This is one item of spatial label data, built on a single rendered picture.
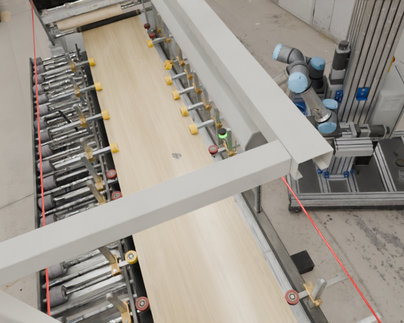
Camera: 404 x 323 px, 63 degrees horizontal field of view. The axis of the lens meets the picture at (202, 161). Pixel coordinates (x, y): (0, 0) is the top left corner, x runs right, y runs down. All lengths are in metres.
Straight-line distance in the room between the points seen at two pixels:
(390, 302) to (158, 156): 2.20
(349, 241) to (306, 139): 2.75
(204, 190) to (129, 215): 0.13
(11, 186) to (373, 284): 3.92
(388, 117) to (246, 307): 1.76
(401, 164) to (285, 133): 3.12
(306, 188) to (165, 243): 1.57
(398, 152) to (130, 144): 2.59
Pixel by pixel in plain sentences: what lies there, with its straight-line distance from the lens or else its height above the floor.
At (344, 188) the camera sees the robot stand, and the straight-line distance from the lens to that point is 3.36.
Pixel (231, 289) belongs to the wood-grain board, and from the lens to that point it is 2.11.
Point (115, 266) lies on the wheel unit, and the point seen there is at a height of 0.86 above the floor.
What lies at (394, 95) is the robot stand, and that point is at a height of 1.22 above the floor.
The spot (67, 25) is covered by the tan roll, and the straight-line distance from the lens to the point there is 4.61.
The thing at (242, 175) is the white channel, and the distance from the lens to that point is 0.56.
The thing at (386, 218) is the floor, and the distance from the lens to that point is 3.55.
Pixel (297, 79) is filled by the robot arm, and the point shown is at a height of 1.60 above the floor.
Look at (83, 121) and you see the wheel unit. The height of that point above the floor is 0.97.
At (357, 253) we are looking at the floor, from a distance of 3.30.
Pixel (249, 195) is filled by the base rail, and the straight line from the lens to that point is 2.62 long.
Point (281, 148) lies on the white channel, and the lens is 0.60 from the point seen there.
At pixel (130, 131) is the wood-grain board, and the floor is 0.90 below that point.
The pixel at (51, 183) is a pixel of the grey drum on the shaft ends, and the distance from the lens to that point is 3.02.
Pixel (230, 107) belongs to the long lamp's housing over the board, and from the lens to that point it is 0.80.
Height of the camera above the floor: 2.91
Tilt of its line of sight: 51 degrees down
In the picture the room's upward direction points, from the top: 11 degrees counter-clockwise
